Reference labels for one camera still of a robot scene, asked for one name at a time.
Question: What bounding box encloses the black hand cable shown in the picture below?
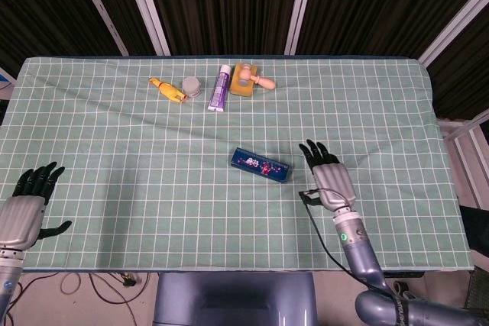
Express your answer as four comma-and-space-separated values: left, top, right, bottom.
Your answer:
298, 187, 394, 299

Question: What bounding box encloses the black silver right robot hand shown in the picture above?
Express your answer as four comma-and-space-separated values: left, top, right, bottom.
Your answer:
298, 139, 358, 211

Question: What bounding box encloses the wooden toy mallet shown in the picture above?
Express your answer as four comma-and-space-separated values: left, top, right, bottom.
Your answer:
237, 65, 277, 91

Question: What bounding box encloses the yellow sponge block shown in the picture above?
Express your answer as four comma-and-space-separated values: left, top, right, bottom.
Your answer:
229, 62, 256, 97

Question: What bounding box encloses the green white checked tablecloth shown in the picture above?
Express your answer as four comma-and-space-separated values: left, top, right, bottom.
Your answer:
0, 55, 474, 273

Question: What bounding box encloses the thin white frame post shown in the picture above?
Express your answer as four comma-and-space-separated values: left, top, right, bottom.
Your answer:
70, 0, 129, 56

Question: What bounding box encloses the yellow rubber chicken toy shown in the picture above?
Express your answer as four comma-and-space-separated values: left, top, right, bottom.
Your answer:
148, 76, 189, 104

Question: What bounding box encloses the white aluminium side frame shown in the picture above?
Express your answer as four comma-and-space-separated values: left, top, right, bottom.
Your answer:
437, 110, 489, 228

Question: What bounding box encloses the small white jar grey lid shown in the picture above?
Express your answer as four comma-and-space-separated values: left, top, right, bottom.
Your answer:
181, 76, 202, 98

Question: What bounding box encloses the black floor cable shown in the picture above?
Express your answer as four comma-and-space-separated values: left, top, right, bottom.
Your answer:
88, 272, 154, 326

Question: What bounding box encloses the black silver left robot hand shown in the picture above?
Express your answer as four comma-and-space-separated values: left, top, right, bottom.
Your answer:
0, 161, 73, 253

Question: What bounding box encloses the blue-grey robot torso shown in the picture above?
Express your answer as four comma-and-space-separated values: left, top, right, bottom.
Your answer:
152, 271, 318, 326

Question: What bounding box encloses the blue rectangular box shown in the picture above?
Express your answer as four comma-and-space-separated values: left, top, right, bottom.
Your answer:
230, 147, 290, 185

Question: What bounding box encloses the purple white toothpaste tube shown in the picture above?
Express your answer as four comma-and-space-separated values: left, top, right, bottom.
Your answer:
207, 64, 232, 113

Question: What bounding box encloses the wide double white frame post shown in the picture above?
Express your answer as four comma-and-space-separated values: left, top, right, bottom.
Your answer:
120, 0, 171, 56

